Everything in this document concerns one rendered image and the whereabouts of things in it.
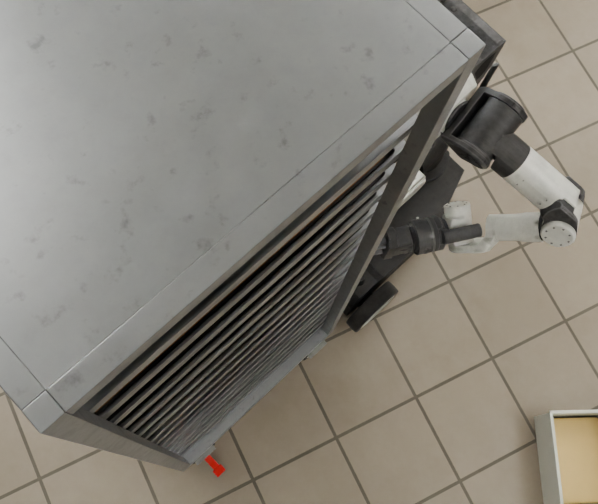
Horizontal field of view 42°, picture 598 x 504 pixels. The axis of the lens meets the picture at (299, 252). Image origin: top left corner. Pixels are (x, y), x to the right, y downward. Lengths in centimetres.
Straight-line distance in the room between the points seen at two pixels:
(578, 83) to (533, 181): 149
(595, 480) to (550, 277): 69
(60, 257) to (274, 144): 25
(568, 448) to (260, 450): 100
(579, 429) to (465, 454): 38
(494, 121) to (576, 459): 136
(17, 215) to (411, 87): 45
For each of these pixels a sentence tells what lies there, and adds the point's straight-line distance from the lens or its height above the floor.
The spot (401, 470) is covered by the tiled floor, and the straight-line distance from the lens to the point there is 264.
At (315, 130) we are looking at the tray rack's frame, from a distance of 86.
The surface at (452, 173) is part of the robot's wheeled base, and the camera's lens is 272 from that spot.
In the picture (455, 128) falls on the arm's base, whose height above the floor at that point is 107.
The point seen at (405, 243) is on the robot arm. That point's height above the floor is 82.
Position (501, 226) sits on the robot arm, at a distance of 191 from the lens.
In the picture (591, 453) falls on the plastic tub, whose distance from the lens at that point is 276.
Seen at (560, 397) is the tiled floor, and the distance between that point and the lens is 281.
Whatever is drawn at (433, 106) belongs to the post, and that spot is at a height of 168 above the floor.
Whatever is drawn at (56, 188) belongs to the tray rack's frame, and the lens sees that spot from 85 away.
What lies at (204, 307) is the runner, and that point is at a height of 161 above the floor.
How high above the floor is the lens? 259
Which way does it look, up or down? 73 degrees down
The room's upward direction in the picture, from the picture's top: 12 degrees clockwise
